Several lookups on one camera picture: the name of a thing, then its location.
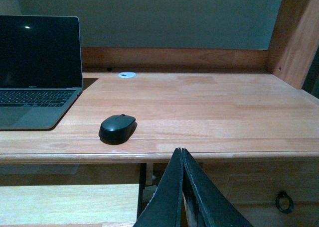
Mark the grey open laptop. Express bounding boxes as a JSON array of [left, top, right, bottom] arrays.
[[0, 15, 83, 130]]

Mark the wooden pull-out keyboard tray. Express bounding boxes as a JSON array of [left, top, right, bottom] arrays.
[[0, 164, 142, 227]]

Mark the wooden desk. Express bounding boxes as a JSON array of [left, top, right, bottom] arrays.
[[0, 0, 319, 227]]

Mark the black wireless mouse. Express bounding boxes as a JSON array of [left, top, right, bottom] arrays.
[[99, 114, 137, 145]]

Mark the black ring drawer handle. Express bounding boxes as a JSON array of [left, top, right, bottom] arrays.
[[275, 191, 294, 214]]

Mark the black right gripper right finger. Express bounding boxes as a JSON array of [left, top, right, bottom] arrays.
[[181, 148, 252, 227]]

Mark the white desk cable grommet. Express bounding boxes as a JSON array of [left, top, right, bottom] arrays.
[[118, 72, 136, 79]]

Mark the wooden desk drawer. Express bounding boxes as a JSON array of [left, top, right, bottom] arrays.
[[203, 158, 319, 227]]

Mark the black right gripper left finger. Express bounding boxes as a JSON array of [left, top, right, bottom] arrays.
[[134, 148, 183, 227]]

